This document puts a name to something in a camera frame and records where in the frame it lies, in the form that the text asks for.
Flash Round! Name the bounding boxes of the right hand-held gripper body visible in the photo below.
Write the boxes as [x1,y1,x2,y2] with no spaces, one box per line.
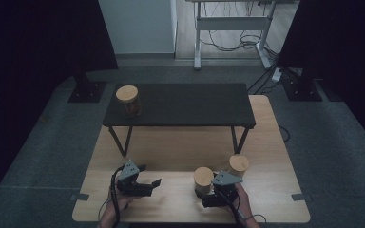
[201,170,244,209]

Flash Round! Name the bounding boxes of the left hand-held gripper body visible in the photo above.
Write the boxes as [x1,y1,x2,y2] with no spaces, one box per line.
[116,159,154,198]

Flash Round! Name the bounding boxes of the glass jar with wooden lid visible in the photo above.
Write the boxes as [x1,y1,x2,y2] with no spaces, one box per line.
[193,166,216,196]
[228,153,250,179]
[115,84,143,119]

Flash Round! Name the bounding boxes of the black raised shelf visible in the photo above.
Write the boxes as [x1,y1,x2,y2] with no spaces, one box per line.
[102,82,257,158]

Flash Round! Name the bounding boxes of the person's left hand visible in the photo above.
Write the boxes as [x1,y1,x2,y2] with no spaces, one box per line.
[106,185,141,217]

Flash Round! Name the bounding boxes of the person's right hand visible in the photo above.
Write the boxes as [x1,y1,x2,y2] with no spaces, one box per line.
[232,182,255,220]

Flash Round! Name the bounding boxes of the grey tape mark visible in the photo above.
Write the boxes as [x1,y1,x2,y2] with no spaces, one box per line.
[69,192,90,202]
[291,192,314,202]

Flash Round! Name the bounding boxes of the black stand base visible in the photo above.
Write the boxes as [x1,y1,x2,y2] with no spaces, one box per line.
[67,70,108,105]
[280,67,324,103]

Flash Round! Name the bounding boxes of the white power strip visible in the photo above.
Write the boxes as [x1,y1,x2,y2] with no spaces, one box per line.
[271,66,284,84]

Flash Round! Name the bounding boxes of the white partition panel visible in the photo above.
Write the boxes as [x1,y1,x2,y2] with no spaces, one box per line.
[97,0,178,56]

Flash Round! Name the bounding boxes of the dark curtain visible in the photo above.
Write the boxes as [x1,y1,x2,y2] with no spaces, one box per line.
[277,0,365,157]
[0,0,120,217]

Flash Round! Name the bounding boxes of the right hand-held gripper cable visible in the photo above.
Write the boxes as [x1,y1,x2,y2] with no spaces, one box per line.
[218,189,247,228]

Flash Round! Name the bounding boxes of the hand-held gripper cable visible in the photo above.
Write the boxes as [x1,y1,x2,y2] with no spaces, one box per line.
[218,189,247,228]
[109,165,122,228]

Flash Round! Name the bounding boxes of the left hand-held gripper cable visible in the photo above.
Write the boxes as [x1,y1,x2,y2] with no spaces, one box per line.
[109,165,122,228]

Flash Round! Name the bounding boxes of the black cable loop on carpet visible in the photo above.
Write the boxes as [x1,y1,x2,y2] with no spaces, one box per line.
[278,124,291,143]

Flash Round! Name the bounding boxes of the black cables at power strip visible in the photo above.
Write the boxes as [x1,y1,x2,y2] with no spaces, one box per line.
[246,62,279,96]

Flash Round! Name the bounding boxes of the black floor cables under desk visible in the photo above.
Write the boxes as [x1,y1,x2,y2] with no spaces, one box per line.
[199,0,280,54]

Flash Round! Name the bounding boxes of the white desk frame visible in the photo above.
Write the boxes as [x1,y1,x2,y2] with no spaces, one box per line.
[184,0,279,71]

